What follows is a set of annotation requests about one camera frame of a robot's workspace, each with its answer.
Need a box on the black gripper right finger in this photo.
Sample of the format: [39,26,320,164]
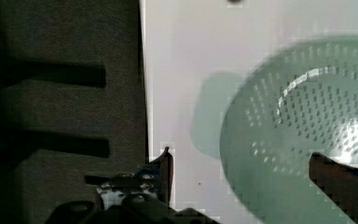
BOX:
[309,152,358,224]

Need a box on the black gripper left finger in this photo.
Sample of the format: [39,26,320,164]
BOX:
[84,146,175,206]

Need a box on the green plastic strainer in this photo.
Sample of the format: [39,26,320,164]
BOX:
[190,36,358,224]

